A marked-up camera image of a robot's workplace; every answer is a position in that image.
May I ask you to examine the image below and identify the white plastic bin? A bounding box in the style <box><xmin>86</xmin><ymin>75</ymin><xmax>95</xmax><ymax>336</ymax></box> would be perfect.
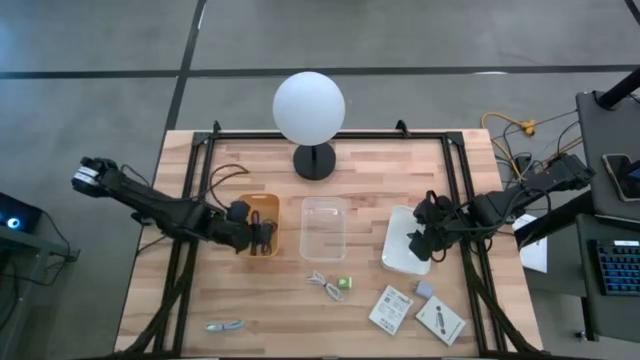
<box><xmin>380</xmin><ymin>204</ymin><xmax>432</xmax><ymax>276</ymax></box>

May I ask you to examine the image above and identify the grey metal side stand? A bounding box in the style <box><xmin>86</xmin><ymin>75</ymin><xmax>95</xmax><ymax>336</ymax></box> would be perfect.
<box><xmin>0</xmin><ymin>224</ymin><xmax>81</xmax><ymax>360</ymax></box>

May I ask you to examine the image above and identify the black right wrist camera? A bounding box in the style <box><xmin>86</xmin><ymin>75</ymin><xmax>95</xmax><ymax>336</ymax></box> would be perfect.
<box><xmin>412</xmin><ymin>190</ymin><xmax>444</xmax><ymax>225</ymax></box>

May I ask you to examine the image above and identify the grey desk top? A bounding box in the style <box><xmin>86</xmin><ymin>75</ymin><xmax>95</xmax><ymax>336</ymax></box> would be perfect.
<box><xmin>574</xmin><ymin>89</ymin><xmax>640</xmax><ymax>224</ymax></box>

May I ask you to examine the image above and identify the dark grey keyboard tray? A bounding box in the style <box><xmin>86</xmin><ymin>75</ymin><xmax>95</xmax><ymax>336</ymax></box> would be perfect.
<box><xmin>574</xmin><ymin>213</ymin><xmax>640</xmax><ymax>344</ymax></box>

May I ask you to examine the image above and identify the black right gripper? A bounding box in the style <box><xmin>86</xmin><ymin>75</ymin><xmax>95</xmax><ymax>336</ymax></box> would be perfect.
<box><xmin>406</xmin><ymin>212</ymin><xmax>469</xmax><ymax>263</ymax></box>

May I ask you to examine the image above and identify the white globe table lamp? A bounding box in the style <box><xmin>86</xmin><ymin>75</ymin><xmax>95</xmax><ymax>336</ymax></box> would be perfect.
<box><xmin>271</xmin><ymin>70</ymin><xmax>347</xmax><ymax>182</ymax></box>

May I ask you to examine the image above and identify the white booklet with tool picture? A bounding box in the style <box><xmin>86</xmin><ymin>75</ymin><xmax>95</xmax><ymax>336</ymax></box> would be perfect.
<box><xmin>414</xmin><ymin>295</ymin><xmax>467</xmax><ymax>347</ymax></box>

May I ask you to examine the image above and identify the black monitor stand pole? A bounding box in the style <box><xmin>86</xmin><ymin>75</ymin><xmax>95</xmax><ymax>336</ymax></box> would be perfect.
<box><xmin>597</xmin><ymin>67</ymin><xmax>640</xmax><ymax>111</ymax></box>

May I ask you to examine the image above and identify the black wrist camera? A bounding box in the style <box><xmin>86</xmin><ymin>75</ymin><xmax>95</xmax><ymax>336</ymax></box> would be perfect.
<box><xmin>227</xmin><ymin>199</ymin><xmax>252</xmax><ymax>225</ymax></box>
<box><xmin>412</xmin><ymin>190</ymin><xmax>444</xmax><ymax>225</ymax></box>

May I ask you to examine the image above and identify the lavender cube charger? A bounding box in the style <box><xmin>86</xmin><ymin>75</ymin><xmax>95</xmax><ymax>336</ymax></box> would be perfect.
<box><xmin>412</xmin><ymin>279</ymin><xmax>435</xmax><ymax>300</ymax></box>

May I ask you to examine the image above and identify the light blue cable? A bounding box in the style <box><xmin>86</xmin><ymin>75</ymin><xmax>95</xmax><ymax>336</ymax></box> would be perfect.
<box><xmin>203</xmin><ymin>319</ymin><xmax>246</xmax><ymax>334</ymax></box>

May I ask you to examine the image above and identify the yellow floor cable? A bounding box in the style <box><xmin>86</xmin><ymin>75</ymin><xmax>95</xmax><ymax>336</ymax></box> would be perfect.
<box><xmin>480</xmin><ymin>111</ymin><xmax>584</xmax><ymax>181</ymax></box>

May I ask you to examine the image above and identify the white paper sheet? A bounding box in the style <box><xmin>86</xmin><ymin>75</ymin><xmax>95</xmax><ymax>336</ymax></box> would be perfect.
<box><xmin>512</xmin><ymin>213</ymin><xmax>549</xmax><ymax>275</ymax></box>

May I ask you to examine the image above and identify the backlit black keyboard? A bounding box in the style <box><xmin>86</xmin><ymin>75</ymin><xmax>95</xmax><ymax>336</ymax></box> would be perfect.
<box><xmin>588</xmin><ymin>238</ymin><xmax>640</xmax><ymax>297</ymax></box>

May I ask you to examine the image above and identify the dark purple cable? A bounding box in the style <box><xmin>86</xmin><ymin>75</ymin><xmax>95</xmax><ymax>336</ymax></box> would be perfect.
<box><xmin>249</xmin><ymin>208</ymin><xmax>265</xmax><ymax>256</ymax></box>

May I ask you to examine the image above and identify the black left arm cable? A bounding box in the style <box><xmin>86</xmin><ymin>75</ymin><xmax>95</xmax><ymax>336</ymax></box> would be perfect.
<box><xmin>207</xmin><ymin>163</ymin><xmax>251</xmax><ymax>211</ymax></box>

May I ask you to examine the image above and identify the orange plastic bin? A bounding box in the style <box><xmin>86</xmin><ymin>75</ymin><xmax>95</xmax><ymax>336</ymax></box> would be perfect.
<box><xmin>234</xmin><ymin>193</ymin><xmax>281</xmax><ymax>259</ymax></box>

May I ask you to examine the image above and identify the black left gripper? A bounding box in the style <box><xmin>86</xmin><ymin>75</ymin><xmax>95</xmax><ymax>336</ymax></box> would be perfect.
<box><xmin>214</xmin><ymin>219</ymin><xmax>279</xmax><ymax>257</ymax></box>

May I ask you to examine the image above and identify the black desk support bar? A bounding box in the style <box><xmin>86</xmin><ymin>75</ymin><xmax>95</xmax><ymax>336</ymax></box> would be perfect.
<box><xmin>514</xmin><ymin>189</ymin><xmax>596</xmax><ymax>249</ymax></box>

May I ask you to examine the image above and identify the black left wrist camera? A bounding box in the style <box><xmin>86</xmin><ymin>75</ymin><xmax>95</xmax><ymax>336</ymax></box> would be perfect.
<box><xmin>227</xmin><ymin>199</ymin><xmax>252</xmax><ymax>225</ymax></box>

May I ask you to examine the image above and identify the white densely printed booklet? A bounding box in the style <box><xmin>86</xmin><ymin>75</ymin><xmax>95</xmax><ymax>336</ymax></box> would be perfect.
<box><xmin>368</xmin><ymin>284</ymin><xmax>415</xmax><ymax>336</ymax></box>

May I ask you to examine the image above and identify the black device with blue light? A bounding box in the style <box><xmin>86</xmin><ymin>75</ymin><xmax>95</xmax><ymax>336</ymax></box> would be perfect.
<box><xmin>0</xmin><ymin>192</ymin><xmax>44</xmax><ymax>236</ymax></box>

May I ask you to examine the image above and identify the black metal table frame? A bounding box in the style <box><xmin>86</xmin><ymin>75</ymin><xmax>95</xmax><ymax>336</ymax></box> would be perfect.
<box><xmin>117</xmin><ymin>119</ymin><xmax>539</xmax><ymax>359</ymax></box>

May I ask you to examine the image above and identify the black smartphone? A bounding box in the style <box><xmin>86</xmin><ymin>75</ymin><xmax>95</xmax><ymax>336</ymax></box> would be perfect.
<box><xmin>601</xmin><ymin>153</ymin><xmax>640</xmax><ymax>204</ymax></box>

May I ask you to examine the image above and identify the white usb cable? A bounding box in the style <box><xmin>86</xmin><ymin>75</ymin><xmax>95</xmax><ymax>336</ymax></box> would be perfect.
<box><xmin>306</xmin><ymin>270</ymin><xmax>346</xmax><ymax>302</ymax></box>

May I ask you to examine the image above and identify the clear plastic bin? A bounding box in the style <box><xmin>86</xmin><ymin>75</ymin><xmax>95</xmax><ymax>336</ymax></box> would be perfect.
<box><xmin>298</xmin><ymin>196</ymin><xmax>349</xmax><ymax>263</ymax></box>

